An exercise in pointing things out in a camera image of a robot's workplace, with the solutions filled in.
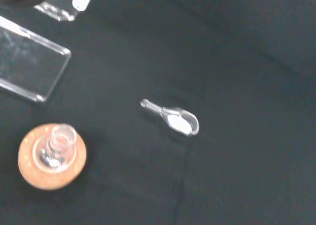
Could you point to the black cloth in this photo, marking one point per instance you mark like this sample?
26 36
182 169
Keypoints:
222 62

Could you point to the clear acrylic funnel stand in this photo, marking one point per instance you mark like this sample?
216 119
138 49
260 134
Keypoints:
29 64

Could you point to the clear round-bottom flask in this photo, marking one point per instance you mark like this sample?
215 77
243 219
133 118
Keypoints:
53 151

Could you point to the glass weighing funnel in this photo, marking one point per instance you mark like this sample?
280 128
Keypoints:
179 122

